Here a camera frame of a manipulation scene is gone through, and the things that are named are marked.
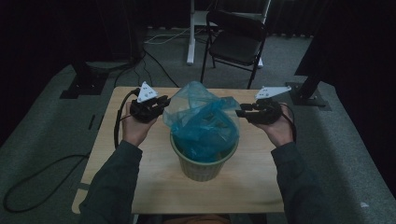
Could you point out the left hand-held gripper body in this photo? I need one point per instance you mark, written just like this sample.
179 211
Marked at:
144 109

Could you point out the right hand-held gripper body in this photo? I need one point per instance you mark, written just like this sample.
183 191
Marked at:
267 112

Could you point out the blue plastic trash bag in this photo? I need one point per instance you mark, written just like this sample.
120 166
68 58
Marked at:
202 124

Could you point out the green plastic trash bin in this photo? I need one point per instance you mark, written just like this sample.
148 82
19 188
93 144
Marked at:
199 171

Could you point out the person's right hand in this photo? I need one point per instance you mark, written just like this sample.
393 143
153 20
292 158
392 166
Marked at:
278 130

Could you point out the person's left hand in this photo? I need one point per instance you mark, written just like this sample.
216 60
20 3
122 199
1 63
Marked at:
135 130

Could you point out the black slanted stand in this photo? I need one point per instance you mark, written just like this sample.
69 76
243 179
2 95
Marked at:
306 93

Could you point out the black floor tape strip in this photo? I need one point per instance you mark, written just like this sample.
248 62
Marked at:
100 122
91 122

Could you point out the black folding chair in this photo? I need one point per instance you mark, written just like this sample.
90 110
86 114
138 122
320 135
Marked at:
236 46

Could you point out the black stand with square base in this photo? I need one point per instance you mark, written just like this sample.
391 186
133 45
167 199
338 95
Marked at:
85 85

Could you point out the grey tape piece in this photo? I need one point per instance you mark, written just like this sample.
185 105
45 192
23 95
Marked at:
82 186

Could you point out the small white scrap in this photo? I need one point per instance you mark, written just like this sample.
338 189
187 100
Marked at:
364 204

